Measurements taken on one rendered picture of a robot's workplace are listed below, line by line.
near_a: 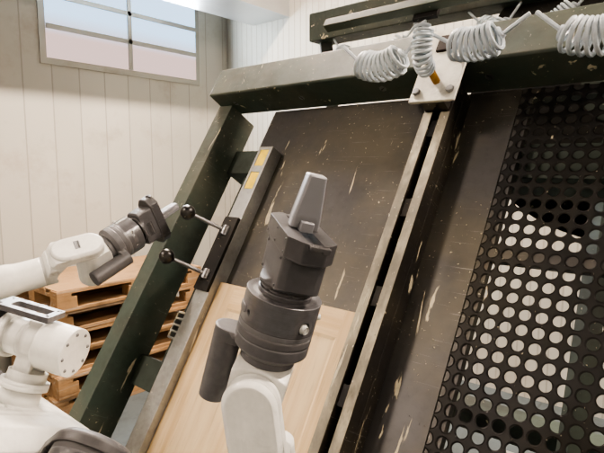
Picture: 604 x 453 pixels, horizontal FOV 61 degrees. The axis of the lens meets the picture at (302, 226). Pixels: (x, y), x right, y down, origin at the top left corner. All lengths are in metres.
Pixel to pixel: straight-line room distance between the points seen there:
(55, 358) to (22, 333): 0.07
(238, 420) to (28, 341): 0.32
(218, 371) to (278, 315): 0.12
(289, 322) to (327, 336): 0.49
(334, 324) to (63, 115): 3.82
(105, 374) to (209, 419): 0.38
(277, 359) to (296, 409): 0.47
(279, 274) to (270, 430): 0.17
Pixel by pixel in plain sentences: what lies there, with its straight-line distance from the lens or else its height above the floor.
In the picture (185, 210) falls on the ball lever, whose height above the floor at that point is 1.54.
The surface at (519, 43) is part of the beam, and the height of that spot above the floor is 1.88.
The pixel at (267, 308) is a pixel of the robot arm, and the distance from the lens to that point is 0.56.
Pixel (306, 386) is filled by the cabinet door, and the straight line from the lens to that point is 1.04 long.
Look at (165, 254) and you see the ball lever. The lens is 1.26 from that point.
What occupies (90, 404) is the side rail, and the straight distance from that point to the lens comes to 1.47.
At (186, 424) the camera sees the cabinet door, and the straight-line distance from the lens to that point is 1.23.
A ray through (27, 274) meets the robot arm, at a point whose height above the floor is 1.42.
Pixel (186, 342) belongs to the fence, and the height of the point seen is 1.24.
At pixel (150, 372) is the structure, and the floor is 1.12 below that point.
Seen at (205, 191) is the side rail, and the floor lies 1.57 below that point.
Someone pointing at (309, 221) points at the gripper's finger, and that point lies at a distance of 0.56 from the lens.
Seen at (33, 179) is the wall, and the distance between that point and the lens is 4.50.
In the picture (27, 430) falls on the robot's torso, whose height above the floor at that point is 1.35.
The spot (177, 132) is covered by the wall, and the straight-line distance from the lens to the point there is 5.19.
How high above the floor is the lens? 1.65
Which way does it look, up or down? 7 degrees down
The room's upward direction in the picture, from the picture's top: straight up
